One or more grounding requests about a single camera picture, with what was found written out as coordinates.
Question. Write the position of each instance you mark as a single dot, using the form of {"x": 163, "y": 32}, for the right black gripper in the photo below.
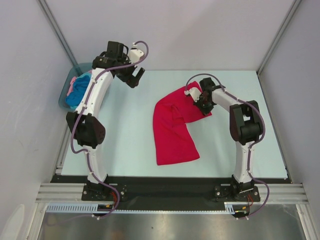
{"x": 204, "y": 106}

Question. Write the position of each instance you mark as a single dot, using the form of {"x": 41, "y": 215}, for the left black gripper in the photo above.
{"x": 131, "y": 80}

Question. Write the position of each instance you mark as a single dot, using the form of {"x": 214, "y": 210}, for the red t shirt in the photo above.
{"x": 173, "y": 142}

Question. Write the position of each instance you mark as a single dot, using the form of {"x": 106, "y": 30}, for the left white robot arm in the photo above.
{"x": 87, "y": 132}

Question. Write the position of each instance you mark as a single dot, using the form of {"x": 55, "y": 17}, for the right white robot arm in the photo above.
{"x": 246, "y": 124}

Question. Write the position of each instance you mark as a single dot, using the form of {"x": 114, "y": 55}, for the light teal t shirt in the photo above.
{"x": 86, "y": 74}

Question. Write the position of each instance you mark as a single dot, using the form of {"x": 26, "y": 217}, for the blue t shirt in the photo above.
{"x": 79, "y": 89}

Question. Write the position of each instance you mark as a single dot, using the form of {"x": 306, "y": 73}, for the pink t shirt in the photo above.
{"x": 70, "y": 90}

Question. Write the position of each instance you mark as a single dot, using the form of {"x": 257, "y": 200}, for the translucent blue plastic basket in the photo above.
{"x": 75, "y": 71}

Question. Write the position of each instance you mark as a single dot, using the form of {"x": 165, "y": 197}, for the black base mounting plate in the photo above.
{"x": 99, "y": 193}

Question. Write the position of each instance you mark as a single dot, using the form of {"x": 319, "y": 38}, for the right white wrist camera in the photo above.
{"x": 194, "y": 93}

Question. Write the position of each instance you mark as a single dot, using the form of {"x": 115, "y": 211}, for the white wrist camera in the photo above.
{"x": 135, "y": 54}
{"x": 194, "y": 93}

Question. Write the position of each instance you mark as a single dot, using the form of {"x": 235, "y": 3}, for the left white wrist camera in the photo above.
{"x": 135, "y": 54}

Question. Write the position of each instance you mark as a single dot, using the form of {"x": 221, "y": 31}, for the slotted cable duct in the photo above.
{"x": 103, "y": 208}

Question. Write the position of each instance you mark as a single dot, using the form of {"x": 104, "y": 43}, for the left aluminium corner post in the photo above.
{"x": 48, "y": 14}

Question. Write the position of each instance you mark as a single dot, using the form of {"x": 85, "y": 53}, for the aluminium corner post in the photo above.
{"x": 278, "y": 36}
{"x": 48, "y": 14}

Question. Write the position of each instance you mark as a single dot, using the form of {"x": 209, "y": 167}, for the aluminium front rail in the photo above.
{"x": 73, "y": 192}

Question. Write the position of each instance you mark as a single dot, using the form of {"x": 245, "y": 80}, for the right aluminium corner post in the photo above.
{"x": 278, "y": 36}

